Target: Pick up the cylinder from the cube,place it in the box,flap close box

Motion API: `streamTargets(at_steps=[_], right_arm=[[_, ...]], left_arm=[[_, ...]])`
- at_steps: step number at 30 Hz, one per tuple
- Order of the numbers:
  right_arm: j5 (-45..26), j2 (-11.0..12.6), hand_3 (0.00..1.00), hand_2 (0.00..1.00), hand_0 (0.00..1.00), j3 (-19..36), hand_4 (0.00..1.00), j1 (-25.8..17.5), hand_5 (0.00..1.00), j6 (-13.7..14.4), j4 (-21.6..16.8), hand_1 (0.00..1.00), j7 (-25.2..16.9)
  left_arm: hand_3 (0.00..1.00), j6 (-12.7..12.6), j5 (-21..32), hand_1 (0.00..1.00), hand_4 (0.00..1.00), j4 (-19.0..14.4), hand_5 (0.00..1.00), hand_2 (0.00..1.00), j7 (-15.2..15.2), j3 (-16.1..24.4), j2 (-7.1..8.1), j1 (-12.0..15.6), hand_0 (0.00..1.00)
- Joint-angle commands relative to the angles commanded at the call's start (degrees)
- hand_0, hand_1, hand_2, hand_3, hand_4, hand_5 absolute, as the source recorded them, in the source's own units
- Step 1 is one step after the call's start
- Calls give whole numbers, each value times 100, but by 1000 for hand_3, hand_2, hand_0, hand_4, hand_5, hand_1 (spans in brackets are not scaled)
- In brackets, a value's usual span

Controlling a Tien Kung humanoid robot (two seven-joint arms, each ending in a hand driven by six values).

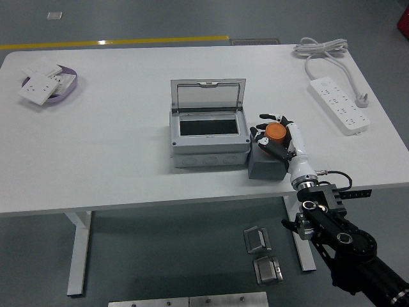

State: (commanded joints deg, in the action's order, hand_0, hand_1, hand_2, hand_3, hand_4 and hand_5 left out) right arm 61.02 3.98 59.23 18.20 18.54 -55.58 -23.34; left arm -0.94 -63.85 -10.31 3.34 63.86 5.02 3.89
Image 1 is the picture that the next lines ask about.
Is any white power strip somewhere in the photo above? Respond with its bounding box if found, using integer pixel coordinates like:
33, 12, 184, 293
307, 76, 371, 137

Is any grey cube block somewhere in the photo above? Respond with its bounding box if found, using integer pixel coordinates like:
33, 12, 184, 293
247, 140, 288, 180

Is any grey junction box clear lid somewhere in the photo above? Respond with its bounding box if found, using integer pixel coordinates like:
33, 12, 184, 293
168, 79, 252, 168

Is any black slotted bar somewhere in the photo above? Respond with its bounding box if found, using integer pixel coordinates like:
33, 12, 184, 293
338, 189, 373, 199

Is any red object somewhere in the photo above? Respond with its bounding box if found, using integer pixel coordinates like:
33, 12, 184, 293
396, 6, 409, 31

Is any white labelled panel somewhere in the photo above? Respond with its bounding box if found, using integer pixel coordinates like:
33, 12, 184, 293
52, 73, 77, 96

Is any purple oval tray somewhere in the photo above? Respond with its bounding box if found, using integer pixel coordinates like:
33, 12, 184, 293
20, 65, 79, 103

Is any white table leg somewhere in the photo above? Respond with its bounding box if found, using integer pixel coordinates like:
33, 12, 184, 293
282, 195, 317, 272
63, 210, 93, 297

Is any white socket panel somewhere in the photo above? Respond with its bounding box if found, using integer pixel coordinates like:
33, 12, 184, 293
17, 72, 61, 106

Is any metal plate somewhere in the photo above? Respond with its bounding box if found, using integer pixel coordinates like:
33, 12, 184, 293
107, 299, 190, 307

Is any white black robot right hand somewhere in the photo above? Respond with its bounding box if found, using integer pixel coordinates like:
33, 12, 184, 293
249, 113, 319, 185

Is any orange cylinder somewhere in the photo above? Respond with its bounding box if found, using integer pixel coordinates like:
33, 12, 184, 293
264, 123, 288, 147

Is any white power cable with plug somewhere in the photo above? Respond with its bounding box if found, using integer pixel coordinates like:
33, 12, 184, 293
293, 36, 371, 109

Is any white switch panel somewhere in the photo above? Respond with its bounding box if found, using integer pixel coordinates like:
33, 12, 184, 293
21, 56, 64, 78

